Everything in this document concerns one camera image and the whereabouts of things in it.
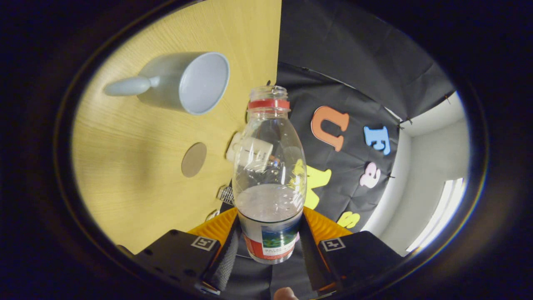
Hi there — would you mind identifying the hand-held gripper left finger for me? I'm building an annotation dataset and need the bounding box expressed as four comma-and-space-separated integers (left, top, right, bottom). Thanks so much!
117, 207, 242, 295

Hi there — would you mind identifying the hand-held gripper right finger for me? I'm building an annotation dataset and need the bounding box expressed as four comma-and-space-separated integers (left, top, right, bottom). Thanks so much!
298, 207, 406, 294

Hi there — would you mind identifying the clear plastic juice bottle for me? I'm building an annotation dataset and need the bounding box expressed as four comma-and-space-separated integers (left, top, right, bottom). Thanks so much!
232, 85, 308, 265

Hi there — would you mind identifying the round brown coaster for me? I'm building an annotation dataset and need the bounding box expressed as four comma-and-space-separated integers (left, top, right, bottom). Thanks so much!
181, 142, 208, 178

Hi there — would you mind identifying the grey cup with handle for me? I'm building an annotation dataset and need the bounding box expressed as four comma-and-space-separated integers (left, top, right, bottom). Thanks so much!
104, 51, 231, 115

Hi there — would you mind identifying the small metal rack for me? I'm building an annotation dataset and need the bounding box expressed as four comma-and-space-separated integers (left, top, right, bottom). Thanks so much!
217, 185, 235, 205

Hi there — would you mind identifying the wooden table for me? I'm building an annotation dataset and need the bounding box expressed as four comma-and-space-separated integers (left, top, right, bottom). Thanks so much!
71, 0, 283, 255

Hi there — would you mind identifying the white toaster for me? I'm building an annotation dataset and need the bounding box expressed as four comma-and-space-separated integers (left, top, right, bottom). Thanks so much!
226, 131, 274, 172

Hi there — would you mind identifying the large ceiling light panel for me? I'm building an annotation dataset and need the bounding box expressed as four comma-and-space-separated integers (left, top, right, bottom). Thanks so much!
406, 178, 466, 253

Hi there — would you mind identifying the black backdrop cloth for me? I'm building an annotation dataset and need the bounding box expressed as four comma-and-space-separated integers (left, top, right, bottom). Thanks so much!
221, 0, 456, 300

